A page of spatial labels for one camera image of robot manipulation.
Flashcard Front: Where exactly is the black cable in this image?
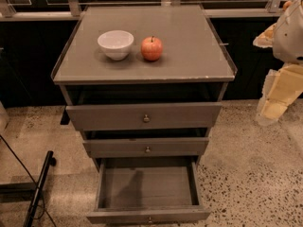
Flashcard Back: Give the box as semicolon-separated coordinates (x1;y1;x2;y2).
0;134;58;227

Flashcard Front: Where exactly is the white ceramic bowl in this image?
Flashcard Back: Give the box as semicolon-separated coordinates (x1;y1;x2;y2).
98;30;134;61

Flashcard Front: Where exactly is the black metal stand leg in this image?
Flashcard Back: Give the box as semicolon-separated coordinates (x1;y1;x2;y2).
23;150;56;227

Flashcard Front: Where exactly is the grey drawer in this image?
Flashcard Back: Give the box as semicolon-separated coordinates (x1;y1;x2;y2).
83;137;208;158
87;157;210;224
66;102;222;131

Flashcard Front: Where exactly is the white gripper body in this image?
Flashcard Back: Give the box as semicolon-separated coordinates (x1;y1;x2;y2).
262;63;303;106

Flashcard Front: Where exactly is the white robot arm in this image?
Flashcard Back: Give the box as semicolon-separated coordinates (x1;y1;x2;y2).
253;0;303;126

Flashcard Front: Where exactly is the grey bottom drawer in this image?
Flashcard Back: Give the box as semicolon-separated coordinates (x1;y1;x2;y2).
87;157;210;224

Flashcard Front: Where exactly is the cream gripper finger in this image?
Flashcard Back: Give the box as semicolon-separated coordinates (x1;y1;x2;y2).
256;98;287;126

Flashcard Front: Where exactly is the red apple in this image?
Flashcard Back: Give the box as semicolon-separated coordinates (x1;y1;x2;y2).
141;36;163;61

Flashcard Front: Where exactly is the grey top drawer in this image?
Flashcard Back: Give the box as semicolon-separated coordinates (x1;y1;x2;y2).
66;102;222;131

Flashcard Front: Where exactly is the metal window railing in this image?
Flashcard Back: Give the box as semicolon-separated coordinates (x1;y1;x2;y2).
0;0;303;21

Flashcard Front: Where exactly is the small orange fruit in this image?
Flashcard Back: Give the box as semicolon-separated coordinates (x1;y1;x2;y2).
282;0;293;11

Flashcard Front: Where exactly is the grey metal drawer cabinet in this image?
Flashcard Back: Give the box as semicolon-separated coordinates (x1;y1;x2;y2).
50;4;239;172

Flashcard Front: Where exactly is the grey middle drawer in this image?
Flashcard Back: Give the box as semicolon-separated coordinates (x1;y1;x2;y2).
83;137;208;158

